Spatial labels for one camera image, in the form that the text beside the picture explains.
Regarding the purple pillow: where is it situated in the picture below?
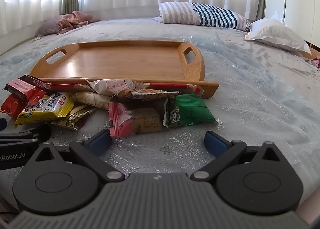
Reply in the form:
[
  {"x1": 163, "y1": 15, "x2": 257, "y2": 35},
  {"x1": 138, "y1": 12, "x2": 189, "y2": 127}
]
[{"x1": 37, "y1": 17, "x2": 65, "y2": 37}]

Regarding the pink crumpled cloth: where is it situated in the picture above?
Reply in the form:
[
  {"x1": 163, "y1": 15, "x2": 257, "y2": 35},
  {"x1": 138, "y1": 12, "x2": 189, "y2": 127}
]
[{"x1": 56, "y1": 11, "x2": 101, "y2": 35}]

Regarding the cream heart pattern packet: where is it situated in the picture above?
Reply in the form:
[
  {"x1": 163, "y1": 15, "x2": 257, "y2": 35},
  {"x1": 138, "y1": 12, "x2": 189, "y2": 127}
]
[{"x1": 72, "y1": 91, "x2": 113, "y2": 110}]

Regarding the dark red snack packet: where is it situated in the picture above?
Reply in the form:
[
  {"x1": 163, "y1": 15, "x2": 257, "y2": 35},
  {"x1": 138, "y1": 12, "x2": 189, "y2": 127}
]
[{"x1": 19, "y1": 75, "x2": 52, "y2": 92}]

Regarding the olive gold snack packet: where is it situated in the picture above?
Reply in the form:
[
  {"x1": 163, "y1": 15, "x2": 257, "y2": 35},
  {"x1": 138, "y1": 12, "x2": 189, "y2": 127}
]
[{"x1": 50, "y1": 105, "x2": 98, "y2": 131}]

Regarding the yellow wafer packet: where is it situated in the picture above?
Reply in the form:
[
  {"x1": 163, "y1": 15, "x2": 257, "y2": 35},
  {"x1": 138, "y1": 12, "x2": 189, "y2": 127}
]
[{"x1": 14, "y1": 92, "x2": 75, "y2": 128}]

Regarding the white pastry packet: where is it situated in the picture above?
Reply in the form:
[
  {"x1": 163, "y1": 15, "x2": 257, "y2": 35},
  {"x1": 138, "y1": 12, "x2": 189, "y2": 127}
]
[{"x1": 86, "y1": 78, "x2": 137, "y2": 97}]

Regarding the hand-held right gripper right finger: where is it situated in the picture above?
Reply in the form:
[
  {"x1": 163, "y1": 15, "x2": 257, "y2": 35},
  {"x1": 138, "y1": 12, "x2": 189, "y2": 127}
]
[{"x1": 190, "y1": 131, "x2": 293, "y2": 183}]

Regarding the green snack packet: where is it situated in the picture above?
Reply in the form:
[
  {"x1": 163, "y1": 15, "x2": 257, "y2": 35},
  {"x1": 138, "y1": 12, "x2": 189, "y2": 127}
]
[{"x1": 164, "y1": 94, "x2": 217, "y2": 128}]

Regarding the brown peanut packet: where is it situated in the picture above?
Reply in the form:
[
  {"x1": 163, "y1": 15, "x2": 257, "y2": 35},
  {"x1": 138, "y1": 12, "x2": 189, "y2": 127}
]
[{"x1": 111, "y1": 88, "x2": 181, "y2": 102}]

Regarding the red snack bar packet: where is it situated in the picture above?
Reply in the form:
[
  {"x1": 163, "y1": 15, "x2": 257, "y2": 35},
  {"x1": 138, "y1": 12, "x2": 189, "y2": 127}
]
[{"x1": 5, "y1": 79, "x2": 47, "y2": 107}]

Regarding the blue grey striped pillow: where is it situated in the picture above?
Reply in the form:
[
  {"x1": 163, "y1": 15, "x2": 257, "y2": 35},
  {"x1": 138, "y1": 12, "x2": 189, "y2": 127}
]
[{"x1": 153, "y1": 2, "x2": 251, "y2": 31}]

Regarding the pink snack packet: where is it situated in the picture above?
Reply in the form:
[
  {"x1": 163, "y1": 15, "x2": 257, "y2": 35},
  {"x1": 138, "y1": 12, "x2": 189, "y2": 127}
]
[{"x1": 108, "y1": 101, "x2": 167, "y2": 137}]

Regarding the white pillow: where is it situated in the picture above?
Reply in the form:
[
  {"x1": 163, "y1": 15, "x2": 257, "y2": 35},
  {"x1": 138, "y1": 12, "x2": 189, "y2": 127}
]
[{"x1": 244, "y1": 11, "x2": 312, "y2": 56}]

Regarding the wooden bedside box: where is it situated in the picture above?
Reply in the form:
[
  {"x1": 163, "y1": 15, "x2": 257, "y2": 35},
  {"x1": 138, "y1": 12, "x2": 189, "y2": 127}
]
[{"x1": 304, "y1": 41, "x2": 320, "y2": 60}]

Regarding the large red snack packet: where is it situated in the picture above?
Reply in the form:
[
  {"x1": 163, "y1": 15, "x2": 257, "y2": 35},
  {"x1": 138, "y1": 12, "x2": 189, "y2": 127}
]
[{"x1": 1, "y1": 94, "x2": 28, "y2": 120}]

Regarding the wooden tray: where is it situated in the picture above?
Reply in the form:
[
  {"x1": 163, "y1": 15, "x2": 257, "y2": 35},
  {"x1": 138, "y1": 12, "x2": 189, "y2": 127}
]
[{"x1": 29, "y1": 40, "x2": 219, "y2": 99}]

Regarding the light blue snowflake bedsheet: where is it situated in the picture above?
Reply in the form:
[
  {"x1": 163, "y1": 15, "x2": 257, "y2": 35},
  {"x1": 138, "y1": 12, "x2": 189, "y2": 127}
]
[{"x1": 0, "y1": 17, "x2": 320, "y2": 219}]

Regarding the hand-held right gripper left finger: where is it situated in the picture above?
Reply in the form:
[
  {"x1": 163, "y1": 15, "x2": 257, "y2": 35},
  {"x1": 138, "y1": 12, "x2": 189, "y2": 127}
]
[{"x1": 24, "y1": 129, "x2": 125, "y2": 183}]

